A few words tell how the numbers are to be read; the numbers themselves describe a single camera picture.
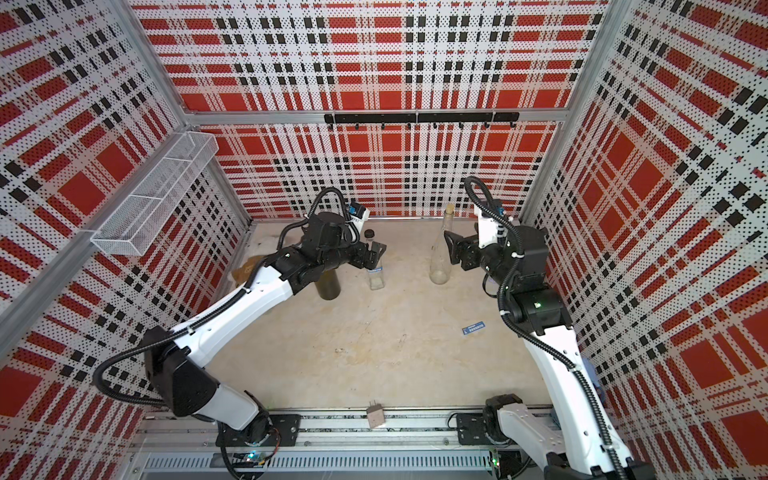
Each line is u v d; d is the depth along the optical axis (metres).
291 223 0.59
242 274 0.99
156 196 0.76
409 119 0.89
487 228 0.55
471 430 0.73
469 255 0.57
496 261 0.54
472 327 0.91
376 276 1.00
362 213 0.67
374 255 0.69
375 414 0.75
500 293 0.47
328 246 0.59
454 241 0.58
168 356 0.41
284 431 0.73
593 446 0.36
